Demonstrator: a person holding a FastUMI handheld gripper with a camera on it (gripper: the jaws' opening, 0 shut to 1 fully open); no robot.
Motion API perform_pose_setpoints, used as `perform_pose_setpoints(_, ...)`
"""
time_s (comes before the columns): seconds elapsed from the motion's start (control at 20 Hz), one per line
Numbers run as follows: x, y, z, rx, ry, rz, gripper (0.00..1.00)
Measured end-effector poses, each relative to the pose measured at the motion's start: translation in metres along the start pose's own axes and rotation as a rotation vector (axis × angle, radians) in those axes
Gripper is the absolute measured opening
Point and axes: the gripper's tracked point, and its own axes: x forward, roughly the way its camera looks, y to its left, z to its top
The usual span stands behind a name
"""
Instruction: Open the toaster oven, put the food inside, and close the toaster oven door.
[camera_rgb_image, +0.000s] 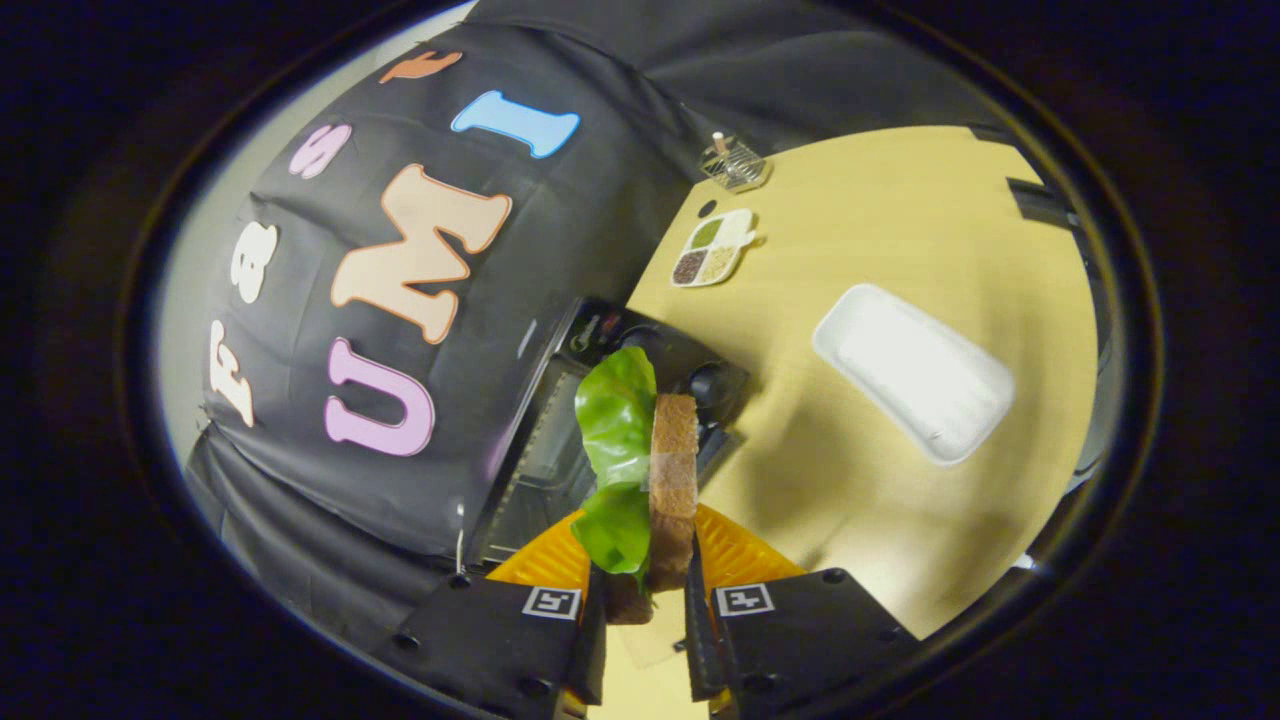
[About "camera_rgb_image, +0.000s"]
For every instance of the black toaster oven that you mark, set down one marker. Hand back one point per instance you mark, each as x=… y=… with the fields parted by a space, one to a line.
x=545 y=450

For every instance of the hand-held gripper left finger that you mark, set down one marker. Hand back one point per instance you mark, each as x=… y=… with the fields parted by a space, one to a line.
x=480 y=640

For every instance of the dark chair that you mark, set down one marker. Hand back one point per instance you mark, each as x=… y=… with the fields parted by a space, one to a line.
x=1040 y=200

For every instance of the white divided grain dish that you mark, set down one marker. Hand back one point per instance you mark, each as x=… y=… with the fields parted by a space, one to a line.
x=712 y=250

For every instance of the lettuce sandwich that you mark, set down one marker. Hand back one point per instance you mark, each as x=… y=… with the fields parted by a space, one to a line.
x=675 y=480

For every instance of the white rectangular tray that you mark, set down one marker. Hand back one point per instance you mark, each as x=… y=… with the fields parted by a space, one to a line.
x=910 y=370

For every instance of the black backdrop cloth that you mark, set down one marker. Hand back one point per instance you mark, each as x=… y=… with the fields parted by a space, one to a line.
x=560 y=230

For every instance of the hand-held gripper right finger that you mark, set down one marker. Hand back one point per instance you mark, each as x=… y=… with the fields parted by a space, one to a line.
x=705 y=650

